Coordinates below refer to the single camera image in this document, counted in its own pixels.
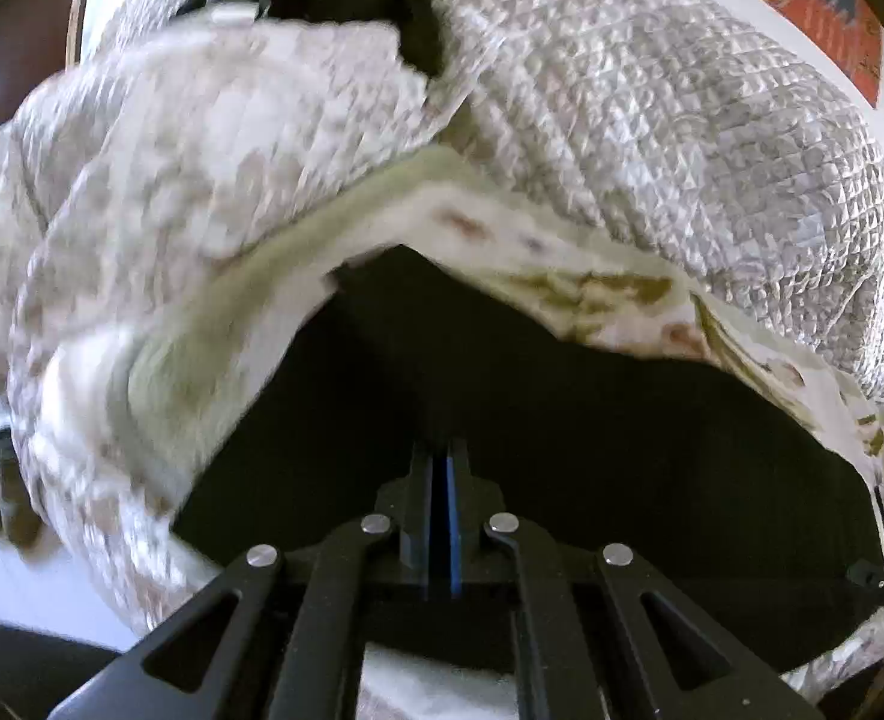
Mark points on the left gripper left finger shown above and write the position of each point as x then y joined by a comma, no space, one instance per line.
270,637

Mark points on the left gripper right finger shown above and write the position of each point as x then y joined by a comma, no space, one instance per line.
599,635

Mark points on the black pants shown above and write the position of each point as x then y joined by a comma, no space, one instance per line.
727,495

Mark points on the fleece floral blanket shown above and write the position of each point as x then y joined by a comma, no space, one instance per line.
192,373

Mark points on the quilted beige floral bedspread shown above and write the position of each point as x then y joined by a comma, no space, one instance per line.
664,125

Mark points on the dark brown wooden door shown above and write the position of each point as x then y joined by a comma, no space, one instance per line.
29,22

